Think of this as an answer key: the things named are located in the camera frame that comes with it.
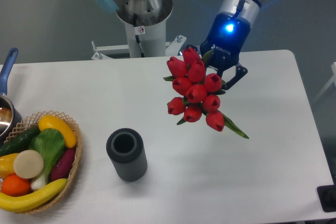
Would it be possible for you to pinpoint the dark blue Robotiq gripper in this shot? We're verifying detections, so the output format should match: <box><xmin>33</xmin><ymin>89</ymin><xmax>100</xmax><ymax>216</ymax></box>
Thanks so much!
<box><xmin>200</xmin><ymin>13</ymin><xmax>250</xmax><ymax>90</ymax></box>

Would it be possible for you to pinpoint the red tulip bouquet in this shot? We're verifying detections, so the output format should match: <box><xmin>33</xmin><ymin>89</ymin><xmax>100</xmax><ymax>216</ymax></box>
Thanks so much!
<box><xmin>163</xmin><ymin>46</ymin><xmax>249</xmax><ymax>139</ymax></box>

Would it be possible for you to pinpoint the dark grey ribbed vase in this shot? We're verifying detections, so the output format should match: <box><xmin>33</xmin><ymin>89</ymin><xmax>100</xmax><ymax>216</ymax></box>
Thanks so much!
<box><xmin>106</xmin><ymin>128</ymin><xmax>148</xmax><ymax>182</ymax></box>

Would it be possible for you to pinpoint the black device at table edge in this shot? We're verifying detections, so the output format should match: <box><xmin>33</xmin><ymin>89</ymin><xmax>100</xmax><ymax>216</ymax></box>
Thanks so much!
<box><xmin>317</xmin><ymin>185</ymin><xmax>335</xmax><ymax>212</ymax></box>

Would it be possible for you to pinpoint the green bok choy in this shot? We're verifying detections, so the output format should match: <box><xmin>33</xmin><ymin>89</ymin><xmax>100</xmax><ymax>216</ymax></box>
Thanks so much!
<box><xmin>29</xmin><ymin>129</ymin><xmax>65</xmax><ymax>191</ymax></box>

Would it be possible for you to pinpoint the purple sweet potato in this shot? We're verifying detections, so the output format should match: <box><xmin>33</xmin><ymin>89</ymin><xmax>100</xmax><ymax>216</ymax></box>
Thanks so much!
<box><xmin>50</xmin><ymin>148</ymin><xmax>76</xmax><ymax>182</ymax></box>

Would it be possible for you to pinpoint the woven wicker basket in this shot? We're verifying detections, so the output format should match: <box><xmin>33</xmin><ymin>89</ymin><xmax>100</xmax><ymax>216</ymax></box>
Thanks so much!
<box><xmin>1</xmin><ymin>111</ymin><xmax>82</xmax><ymax>214</ymax></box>

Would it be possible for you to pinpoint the green cucumber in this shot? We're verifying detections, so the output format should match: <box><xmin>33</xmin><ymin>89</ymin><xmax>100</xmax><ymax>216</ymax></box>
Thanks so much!
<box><xmin>1</xmin><ymin>125</ymin><xmax>40</xmax><ymax>156</ymax></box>

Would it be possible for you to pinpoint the beige round disc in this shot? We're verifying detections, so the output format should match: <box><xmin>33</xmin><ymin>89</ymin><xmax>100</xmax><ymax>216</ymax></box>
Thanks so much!
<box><xmin>13</xmin><ymin>150</ymin><xmax>44</xmax><ymax>179</ymax></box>

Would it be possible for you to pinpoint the yellow bell pepper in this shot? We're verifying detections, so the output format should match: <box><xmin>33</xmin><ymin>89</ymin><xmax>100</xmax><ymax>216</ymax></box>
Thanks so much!
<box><xmin>0</xmin><ymin>153</ymin><xmax>18</xmax><ymax>178</ymax></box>

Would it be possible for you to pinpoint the orange fruit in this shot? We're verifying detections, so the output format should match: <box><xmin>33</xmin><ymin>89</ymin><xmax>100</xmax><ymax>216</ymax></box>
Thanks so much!
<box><xmin>1</xmin><ymin>174</ymin><xmax>30</xmax><ymax>197</ymax></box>

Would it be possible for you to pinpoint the long yellow banana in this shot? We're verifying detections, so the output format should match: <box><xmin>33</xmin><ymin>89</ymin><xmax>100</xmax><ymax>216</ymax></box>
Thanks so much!
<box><xmin>1</xmin><ymin>178</ymin><xmax>67</xmax><ymax>213</ymax></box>

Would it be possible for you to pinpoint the white furniture frame at right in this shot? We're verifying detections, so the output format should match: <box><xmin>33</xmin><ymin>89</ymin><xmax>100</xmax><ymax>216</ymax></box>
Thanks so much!
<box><xmin>312</xmin><ymin>62</ymin><xmax>335</xmax><ymax>105</ymax></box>

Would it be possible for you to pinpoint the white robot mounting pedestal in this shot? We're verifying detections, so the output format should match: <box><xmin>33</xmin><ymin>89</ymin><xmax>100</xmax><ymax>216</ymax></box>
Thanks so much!
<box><xmin>91</xmin><ymin>0</ymin><xmax>187</xmax><ymax>60</ymax></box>

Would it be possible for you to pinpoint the blue handled saucepan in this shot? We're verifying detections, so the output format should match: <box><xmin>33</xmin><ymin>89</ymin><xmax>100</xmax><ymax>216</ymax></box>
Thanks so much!
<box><xmin>1</xmin><ymin>48</ymin><xmax>22</xmax><ymax>145</ymax></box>

